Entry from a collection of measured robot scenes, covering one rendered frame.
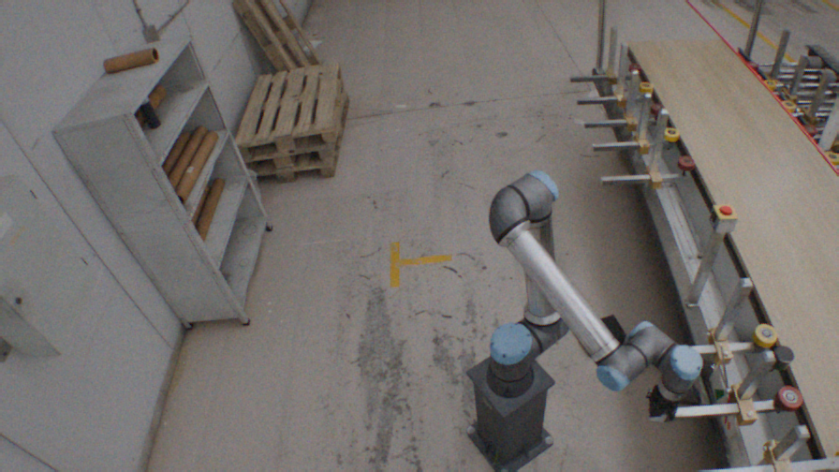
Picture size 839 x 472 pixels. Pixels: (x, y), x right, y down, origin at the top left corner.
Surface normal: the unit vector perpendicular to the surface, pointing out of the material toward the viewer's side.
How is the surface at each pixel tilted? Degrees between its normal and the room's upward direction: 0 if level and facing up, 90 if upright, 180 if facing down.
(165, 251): 90
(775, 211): 0
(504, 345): 5
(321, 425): 0
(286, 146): 90
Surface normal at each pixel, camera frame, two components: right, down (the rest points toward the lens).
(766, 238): -0.14, -0.71
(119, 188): 0.03, 0.69
